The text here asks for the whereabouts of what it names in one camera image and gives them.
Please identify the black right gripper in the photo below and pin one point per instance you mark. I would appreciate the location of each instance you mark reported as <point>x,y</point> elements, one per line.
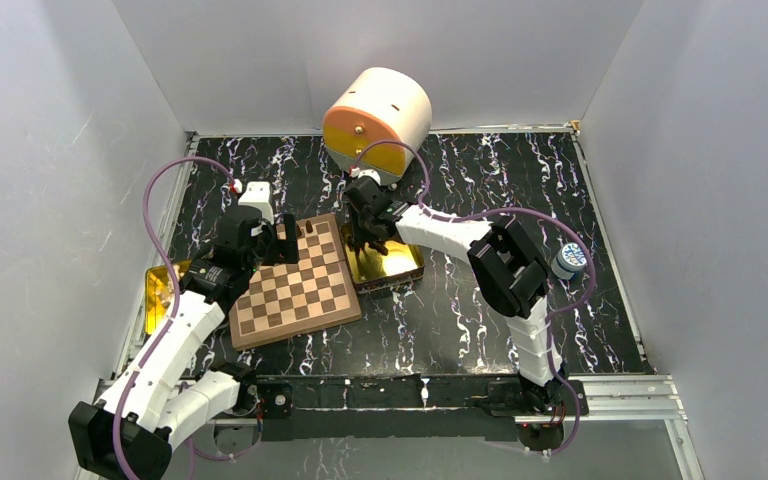
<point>357,234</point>

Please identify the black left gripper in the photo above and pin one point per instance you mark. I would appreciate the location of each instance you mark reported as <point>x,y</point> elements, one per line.
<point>283,250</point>

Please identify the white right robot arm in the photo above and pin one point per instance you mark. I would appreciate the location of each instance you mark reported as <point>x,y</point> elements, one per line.
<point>510,272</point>

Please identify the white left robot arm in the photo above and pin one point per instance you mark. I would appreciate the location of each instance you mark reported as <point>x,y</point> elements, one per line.
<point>134,427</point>

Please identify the gold tin with dark pieces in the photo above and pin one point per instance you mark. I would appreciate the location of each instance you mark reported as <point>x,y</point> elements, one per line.
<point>371,271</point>

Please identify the wooden chess board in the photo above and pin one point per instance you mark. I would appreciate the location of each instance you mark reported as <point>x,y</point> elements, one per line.
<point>288,300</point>

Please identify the gold tin with light pieces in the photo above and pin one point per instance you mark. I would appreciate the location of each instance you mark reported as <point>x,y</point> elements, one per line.
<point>159,294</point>

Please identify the round pastel drawer cabinet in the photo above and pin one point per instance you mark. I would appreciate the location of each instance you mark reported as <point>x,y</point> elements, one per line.
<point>380,104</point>

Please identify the blue white round cap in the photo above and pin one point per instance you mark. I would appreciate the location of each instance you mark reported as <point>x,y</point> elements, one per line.
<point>568,262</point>

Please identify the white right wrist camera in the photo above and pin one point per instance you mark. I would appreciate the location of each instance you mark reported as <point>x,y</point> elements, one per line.
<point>357,173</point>

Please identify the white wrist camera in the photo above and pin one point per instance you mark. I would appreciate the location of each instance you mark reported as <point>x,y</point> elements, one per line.
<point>256,194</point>
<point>357,173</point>

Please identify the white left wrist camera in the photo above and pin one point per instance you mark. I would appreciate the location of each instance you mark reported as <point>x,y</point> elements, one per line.
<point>256,194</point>

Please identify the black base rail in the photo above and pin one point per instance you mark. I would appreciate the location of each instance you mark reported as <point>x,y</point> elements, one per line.
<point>493,407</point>

